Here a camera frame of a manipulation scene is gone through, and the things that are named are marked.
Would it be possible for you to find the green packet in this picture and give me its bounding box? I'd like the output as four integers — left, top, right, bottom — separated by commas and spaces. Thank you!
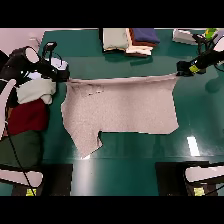
203, 28, 218, 43

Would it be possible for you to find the beige folded garment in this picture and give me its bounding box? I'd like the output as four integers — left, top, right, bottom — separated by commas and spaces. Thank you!
100, 28, 132, 54

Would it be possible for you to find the dark green garment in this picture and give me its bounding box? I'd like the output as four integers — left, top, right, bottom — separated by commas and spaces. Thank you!
0, 129, 45, 168

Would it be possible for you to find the purple folded garment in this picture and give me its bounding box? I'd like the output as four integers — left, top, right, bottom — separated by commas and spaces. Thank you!
131, 28, 161, 45

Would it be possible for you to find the red garment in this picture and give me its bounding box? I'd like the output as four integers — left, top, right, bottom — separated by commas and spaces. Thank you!
6, 98, 51, 136

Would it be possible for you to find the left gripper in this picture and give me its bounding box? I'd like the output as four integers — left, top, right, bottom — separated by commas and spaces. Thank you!
48, 63, 71, 83

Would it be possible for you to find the brown folded garment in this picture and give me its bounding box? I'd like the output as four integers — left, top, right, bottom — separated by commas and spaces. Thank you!
128, 28, 158, 48

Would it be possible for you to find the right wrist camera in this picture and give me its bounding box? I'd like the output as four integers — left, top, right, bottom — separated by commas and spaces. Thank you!
191, 33, 210, 56

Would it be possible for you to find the pale pink garment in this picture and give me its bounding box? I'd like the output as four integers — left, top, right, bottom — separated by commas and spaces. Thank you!
60, 73, 181, 160

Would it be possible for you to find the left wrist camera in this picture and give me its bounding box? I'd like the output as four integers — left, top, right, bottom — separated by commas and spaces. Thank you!
41, 41, 59, 62

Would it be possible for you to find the black cable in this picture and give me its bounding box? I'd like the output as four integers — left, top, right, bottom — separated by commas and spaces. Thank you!
3, 105, 36, 196

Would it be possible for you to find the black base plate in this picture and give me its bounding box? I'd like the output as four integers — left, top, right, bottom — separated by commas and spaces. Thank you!
154, 161, 224, 197
11, 162, 74, 197

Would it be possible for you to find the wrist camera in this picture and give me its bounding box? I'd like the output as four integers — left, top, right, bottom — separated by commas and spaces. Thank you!
41, 41, 59, 62
191, 33, 210, 56

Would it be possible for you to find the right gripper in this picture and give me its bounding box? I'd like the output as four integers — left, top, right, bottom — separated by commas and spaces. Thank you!
176, 58, 202, 78

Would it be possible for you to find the white folded garment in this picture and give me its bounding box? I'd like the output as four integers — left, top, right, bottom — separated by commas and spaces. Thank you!
124, 44, 155, 58

